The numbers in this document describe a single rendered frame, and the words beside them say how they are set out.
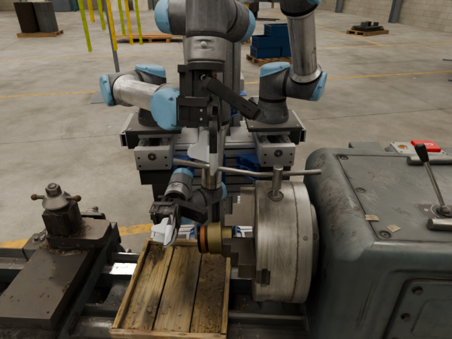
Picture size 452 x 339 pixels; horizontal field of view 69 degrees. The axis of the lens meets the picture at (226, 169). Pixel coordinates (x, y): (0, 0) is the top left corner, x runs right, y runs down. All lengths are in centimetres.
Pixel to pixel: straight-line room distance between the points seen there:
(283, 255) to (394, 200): 28
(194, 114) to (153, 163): 73
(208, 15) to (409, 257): 57
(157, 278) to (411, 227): 72
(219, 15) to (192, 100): 15
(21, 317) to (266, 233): 63
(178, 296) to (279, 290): 34
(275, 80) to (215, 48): 75
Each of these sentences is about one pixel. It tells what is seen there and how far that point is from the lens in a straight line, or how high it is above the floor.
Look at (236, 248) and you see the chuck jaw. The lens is 84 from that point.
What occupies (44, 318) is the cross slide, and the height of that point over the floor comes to 97.
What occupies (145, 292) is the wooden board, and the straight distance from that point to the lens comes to 106.
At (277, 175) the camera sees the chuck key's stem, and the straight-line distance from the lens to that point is 75.
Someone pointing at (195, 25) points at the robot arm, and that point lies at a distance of 63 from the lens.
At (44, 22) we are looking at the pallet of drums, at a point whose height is 43.
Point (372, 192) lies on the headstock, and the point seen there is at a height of 126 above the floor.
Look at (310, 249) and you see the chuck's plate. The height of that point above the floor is 117.
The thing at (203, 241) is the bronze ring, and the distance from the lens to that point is 88.
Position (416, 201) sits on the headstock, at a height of 125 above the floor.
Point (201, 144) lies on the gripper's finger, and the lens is 63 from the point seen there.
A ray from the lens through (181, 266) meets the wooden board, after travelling 111.
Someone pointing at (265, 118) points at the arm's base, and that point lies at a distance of 139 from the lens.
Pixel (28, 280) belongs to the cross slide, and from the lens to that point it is 110.
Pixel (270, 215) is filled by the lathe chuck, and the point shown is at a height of 122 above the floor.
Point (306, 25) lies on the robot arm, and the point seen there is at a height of 156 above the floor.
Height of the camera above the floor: 169
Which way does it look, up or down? 30 degrees down
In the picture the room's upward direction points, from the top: straight up
